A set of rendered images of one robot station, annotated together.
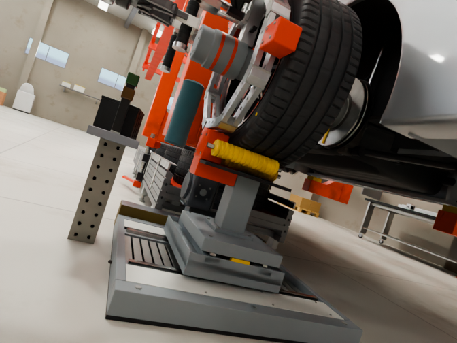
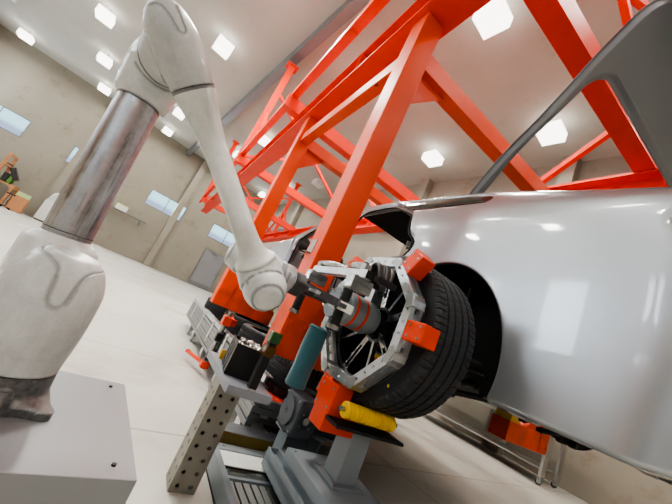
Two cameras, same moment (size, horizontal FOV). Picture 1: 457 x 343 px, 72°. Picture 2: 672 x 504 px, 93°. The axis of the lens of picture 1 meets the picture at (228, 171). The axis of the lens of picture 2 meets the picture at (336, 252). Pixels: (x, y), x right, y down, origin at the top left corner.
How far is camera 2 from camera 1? 58 cm
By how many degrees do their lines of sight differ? 15
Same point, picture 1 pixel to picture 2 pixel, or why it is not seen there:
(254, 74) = (395, 359)
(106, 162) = (223, 403)
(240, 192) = (356, 443)
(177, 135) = (301, 381)
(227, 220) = (341, 474)
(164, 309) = not seen: outside the picture
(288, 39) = (430, 342)
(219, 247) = not seen: outside the picture
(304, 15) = (438, 314)
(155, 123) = (227, 291)
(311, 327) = not seen: outside the picture
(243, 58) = (373, 321)
